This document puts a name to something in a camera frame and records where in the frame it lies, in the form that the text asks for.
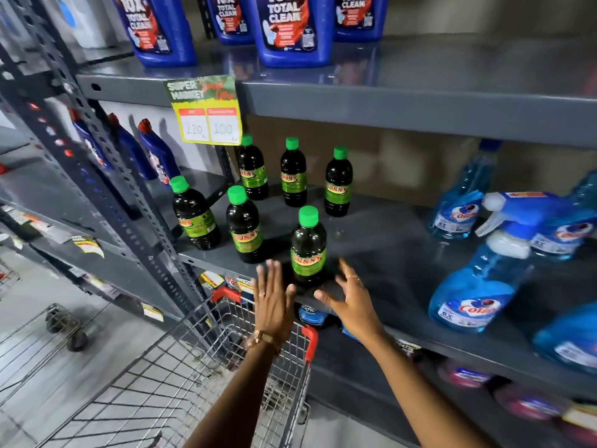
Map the person's right hand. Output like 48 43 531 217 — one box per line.
313 259 386 345

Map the person's left hand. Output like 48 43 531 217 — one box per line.
252 259 297 345

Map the person's left forearm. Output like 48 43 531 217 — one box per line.
184 341 281 448

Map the person's right forearm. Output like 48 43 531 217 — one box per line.
366 333 497 448

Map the blue pack with label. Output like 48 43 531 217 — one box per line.
298 304 330 328

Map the group of dark green-capped bottles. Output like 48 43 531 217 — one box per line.
169 134 354 288

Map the gold wristwatch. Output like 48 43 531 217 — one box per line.
244 329 282 356

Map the grey metal shelf rack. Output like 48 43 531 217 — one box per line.
0 0 597 448

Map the blue glass cleaner spray bottle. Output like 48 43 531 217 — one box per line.
532 301 597 375
530 170 597 262
428 191 575 334

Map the pink bottle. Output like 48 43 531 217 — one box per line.
493 383 567 422
559 402 597 446
437 358 494 389

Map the blue-capped glass cleaner bottle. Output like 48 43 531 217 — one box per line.
428 139 503 241

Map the blue red-capped cleaner bottle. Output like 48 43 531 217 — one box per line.
69 108 114 172
137 118 181 187
107 113 158 181

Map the row of shelf edge labels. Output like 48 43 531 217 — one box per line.
0 204 423 362

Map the grey perforated shelf upright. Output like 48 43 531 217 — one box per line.
0 0 213 324

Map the green and yellow price sign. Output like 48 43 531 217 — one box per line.
164 74 243 146

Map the blue detergent jug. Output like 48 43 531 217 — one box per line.
110 0 197 68
333 0 391 43
251 0 335 69
205 0 255 46

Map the white plastic jug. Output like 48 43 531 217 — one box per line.
37 0 118 50

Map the red-handled wire shopping cart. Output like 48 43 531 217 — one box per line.
32 285 320 448

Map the wire shopping cart with wheel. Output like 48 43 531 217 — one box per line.
0 259 90 408

